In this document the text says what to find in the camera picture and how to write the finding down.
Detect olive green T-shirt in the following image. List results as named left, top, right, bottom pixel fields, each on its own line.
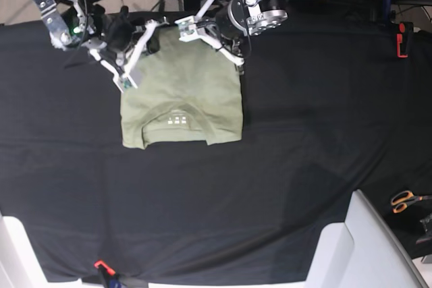
left=120, top=28, right=243, bottom=150

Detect orange handled scissors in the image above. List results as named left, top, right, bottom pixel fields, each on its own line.
left=390, top=190, right=431, bottom=214

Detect black table cloth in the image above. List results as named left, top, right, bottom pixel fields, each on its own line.
left=1, top=17, right=431, bottom=285

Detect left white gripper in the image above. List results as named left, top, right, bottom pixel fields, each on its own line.
left=175, top=0, right=249, bottom=76

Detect white table frame left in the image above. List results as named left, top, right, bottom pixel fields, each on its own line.
left=1, top=215, right=48, bottom=287

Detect orange black clamp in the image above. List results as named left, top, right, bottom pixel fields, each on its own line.
left=396, top=22, right=414, bottom=58

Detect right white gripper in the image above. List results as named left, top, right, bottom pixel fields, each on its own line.
left=83, top=6, right=169, bottom=92

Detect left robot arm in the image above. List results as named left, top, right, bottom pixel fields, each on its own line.
left=175, top=0, right=288, bottom=74

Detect white table frame right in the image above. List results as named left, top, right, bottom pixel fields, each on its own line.
left=304, top=190, right=428, bottom=288

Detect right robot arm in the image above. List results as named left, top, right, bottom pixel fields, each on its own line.
left=32, top=0, right=168, bottom=92

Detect orange blue front clamp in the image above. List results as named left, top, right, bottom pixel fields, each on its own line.
left=94, top=260, right=124, bottom=288

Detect white table frame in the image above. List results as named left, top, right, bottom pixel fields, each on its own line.
left=1, top=215, right=48, bottom=287
left=304, top=190, right=428, bottom=288

